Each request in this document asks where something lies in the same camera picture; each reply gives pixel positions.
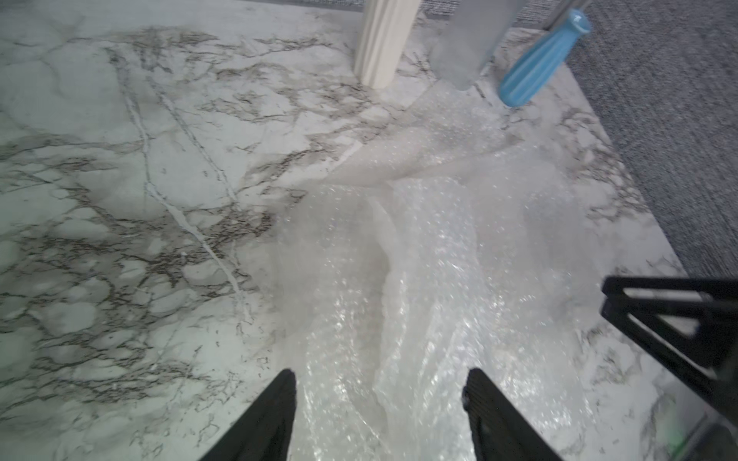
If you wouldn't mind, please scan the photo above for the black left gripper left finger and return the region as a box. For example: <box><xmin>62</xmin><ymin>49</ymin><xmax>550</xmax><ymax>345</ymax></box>
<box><xmin>201</xmin><ymin>369</ymin><xmax>297</xmax><ymax>461</ymax></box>

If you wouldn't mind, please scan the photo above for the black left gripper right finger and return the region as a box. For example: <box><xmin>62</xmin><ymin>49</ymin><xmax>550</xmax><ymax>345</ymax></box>
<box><xmin>461</xmin><ymin>368</ymin><xmax>561</xmax><ymax>461</ymax></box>

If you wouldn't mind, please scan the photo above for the blue ribbed glass vase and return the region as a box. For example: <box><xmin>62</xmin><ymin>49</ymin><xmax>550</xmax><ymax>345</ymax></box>
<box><xmin>498</xmin><ymin>9</ymin><xmax>592</xmax><ymax>108</ymax></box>

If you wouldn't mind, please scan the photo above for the white ribbed ceramic vase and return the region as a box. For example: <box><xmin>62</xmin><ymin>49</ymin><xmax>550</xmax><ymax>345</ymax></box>
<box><xmin>354</xmin><ymin>0</ymin><xmax>422</xmax><ymax>90</ymax></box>

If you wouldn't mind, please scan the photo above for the clear glass vase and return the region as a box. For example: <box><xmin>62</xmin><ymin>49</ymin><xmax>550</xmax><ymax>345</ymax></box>
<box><xmin>430</xmin><ymin>0</ymin><xmax>528</xmax><ymax>90</ymax></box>

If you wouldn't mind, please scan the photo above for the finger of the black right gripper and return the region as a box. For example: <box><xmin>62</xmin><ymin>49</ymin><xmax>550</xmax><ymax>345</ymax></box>
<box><xmin>601</xmin><ymin>276</ymin><xmax>737</xmax><ymax>425</ymax></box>

